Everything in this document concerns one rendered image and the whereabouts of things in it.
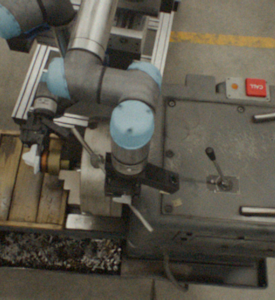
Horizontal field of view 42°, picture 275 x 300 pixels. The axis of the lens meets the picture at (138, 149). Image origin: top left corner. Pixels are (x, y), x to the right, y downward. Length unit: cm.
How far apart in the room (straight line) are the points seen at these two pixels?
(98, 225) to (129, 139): 76
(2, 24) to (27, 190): 60
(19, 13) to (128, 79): 49
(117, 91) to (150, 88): 6
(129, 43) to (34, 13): 44
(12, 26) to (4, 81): 163
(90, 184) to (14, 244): 72
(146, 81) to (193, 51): 215
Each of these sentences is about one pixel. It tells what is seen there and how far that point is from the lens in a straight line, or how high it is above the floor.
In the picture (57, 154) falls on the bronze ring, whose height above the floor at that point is 112.
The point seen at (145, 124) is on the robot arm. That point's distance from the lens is 61.
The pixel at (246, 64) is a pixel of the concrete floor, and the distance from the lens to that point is 287.
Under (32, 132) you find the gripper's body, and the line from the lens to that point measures 121.
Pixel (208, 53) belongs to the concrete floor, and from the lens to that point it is 285.
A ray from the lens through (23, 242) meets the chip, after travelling 165.
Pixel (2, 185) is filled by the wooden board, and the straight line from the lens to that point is 141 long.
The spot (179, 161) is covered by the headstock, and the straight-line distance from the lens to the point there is 100.
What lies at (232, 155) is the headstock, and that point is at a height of 125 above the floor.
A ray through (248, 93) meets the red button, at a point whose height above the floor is 127.
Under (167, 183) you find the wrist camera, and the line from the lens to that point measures 79.
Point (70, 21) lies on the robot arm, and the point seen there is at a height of 130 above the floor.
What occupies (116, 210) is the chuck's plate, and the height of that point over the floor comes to 112.
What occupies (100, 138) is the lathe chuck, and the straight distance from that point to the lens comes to 103.
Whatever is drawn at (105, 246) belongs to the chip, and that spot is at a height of 56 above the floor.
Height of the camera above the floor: 217
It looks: 67 degrees down
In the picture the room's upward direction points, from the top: 8 degrees clockwise
